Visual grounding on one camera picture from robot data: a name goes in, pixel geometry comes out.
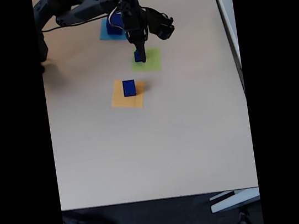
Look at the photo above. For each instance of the large blue cube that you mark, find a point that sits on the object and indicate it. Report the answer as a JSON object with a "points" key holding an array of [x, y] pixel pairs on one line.
{"points": [[113, 25]]}

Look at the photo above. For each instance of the white table foot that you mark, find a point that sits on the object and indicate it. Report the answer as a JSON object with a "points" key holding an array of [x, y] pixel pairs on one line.
{"points": [[234, 200]]}

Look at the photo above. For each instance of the orange paper square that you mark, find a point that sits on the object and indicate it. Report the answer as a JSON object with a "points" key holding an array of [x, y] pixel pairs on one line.
{"points": [[118, 99]]}

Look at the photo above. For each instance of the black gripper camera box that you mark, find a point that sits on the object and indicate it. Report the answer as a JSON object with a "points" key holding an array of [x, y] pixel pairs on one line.
{"points": [[164, 27]]}

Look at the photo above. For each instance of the medium blue cube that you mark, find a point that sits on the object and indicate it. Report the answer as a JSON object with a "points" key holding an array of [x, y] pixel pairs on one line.
{"points": [[129, 88]]}

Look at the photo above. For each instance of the green paper square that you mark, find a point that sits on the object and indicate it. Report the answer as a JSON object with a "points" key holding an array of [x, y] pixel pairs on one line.
{"points": [[153, 61]]}

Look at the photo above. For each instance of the blue paper square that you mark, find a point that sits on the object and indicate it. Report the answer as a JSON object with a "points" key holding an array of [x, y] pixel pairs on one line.
{"points": [[103, 34]]}

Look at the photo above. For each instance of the white neighbouring desk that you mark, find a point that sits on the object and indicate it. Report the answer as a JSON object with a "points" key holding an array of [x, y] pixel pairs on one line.
{"points": [[230, 22]]}

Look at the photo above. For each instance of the small blue cube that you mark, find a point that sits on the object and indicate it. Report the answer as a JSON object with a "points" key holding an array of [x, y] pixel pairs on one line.
{"points": [[137, 57]]}

